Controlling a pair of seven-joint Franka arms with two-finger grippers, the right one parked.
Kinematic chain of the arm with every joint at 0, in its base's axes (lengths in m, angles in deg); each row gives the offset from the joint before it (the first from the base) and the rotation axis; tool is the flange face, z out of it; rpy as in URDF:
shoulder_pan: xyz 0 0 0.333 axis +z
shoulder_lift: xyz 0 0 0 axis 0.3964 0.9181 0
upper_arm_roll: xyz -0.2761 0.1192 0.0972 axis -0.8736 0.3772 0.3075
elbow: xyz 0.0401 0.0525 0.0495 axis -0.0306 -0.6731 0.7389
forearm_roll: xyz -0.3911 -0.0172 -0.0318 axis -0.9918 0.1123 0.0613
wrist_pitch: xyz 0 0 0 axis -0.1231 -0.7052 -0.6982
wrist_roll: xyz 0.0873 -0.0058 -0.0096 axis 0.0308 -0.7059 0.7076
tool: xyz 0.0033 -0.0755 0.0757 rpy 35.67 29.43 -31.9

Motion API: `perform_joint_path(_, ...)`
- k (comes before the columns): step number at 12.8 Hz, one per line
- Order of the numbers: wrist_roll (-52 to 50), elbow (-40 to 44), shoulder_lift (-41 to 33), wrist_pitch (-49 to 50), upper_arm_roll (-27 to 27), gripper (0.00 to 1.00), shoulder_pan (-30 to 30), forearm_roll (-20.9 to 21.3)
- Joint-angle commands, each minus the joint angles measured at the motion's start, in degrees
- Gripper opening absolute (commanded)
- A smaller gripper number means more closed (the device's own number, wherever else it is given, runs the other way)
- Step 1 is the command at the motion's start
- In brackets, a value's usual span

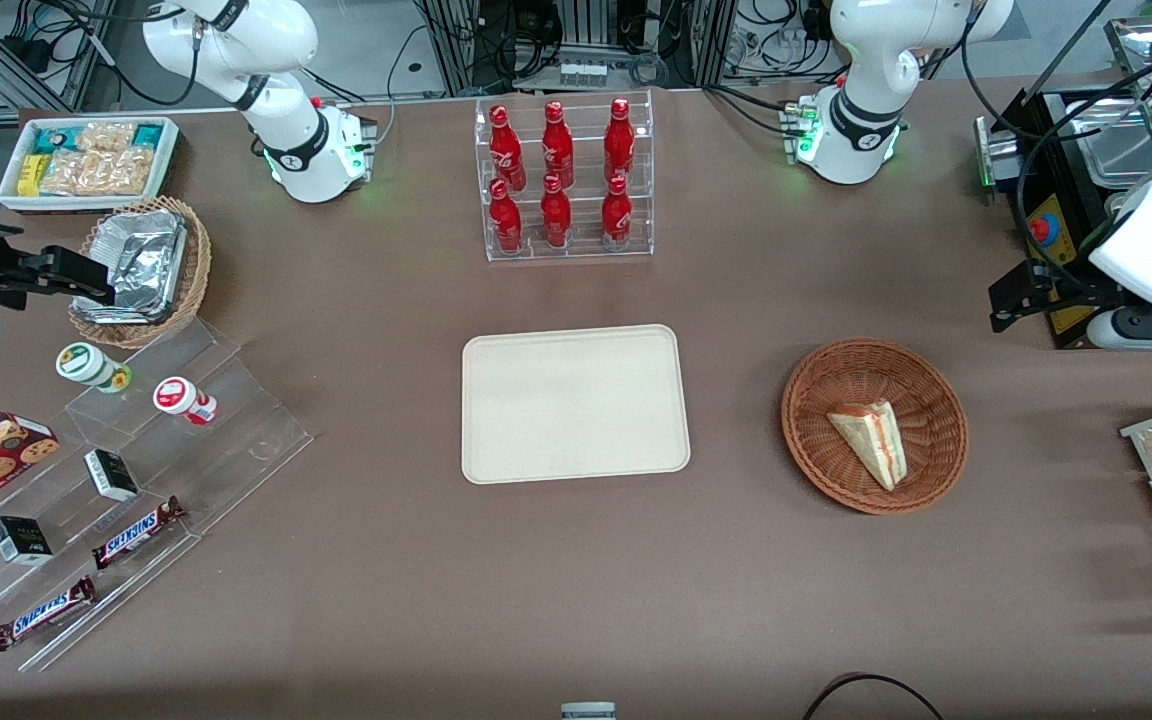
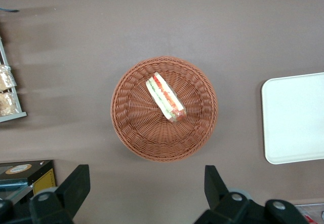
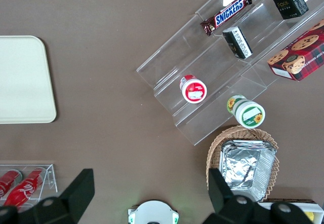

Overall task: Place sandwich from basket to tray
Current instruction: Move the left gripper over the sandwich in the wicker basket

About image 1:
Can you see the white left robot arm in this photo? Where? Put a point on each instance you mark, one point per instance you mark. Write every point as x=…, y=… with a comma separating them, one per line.
x=866, y=70

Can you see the red lid yoghurt cup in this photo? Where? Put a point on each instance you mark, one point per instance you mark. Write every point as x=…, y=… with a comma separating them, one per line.
x=181, y=398

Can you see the grey block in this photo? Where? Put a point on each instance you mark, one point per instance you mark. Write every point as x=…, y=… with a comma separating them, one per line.
x=588, y=711

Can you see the red cola bottle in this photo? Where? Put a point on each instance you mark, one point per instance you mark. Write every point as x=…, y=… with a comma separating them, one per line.
x=557, y=145
x=556, y=215
x=616, y=215
x=505, y=220
x=506, y=150
x=619, y=140

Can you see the aluminium frame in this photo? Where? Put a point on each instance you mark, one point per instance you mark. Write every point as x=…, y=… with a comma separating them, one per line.
x=586, y=40

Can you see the clear bag of crackers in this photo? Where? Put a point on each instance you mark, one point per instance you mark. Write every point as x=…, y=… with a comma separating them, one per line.
x=101, y=170

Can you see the metal tray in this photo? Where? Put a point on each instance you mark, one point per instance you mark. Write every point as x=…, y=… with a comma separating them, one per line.
x=1121, y=150

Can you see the triangle sandwich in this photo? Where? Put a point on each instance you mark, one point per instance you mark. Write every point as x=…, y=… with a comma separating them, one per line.
x=871, y=440

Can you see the clear acrylic stepped shelf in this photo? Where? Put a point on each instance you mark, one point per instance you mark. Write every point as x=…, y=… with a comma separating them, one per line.
x=226, y=450

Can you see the teal snack pack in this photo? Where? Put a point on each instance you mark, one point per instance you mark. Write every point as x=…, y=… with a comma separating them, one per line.
x=61, y=138

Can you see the white snack bin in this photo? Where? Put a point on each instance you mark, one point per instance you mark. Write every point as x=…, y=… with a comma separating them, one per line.
x=166, y=160

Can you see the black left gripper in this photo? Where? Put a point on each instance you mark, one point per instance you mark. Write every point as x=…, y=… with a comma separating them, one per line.
x=1073, y=290

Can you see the yellow snack pack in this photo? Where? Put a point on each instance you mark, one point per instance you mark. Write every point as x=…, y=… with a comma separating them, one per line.
x=31, y=175

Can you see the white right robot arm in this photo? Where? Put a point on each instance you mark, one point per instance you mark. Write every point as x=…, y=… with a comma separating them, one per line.
x=286, y=110

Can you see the brown wicker basket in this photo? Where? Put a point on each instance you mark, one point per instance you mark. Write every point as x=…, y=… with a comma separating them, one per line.
x=816, y=450

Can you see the light wicker basket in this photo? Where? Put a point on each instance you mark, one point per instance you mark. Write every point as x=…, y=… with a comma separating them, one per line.
x=198, y=260

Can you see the red emergency stop button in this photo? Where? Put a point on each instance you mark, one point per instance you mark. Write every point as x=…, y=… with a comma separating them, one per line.
x=1041, y=229

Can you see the beige plastic tray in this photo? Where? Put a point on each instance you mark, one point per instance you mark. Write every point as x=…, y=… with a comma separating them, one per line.
x=576, y=405

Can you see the small black box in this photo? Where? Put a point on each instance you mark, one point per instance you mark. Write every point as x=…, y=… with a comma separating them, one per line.
x=21, y=540
x=111, y=475

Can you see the clear acrylic bottle rack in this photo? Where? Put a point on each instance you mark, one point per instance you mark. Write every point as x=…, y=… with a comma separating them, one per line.
x=581, y=215

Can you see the green lid yoghurt cup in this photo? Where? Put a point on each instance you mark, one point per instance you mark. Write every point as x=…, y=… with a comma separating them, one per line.
x=86, y=364

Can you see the snickers bar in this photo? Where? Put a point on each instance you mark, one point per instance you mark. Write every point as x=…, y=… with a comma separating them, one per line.
x=41, y=613
x=136, y=533

